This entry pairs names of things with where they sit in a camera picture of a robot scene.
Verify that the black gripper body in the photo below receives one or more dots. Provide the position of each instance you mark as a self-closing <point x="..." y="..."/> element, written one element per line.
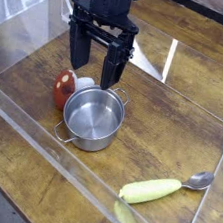
<point x="106" y="21"/>

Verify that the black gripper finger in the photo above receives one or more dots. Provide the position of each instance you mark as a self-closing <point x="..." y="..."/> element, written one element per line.
<point x="114" y="64"/>
<point x="80" y="45"/>

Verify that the green handled metal spoon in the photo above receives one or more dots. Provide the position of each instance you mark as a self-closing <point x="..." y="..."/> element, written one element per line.
<point x="144" y="191"/>

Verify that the red toy mushroom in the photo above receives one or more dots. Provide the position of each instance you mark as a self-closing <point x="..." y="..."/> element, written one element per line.
<point x="66" y="84"/>

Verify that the stainless steel pot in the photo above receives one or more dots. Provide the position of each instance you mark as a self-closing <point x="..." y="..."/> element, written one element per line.
<point x="92" y="117"/>

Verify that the black bar in background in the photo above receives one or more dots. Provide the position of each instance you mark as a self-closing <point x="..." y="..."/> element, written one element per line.
<point x="201" y="9"/>

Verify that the clear acrylic enclosure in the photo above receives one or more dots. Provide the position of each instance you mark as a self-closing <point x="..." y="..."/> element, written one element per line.
<point x="153" y="154"/>

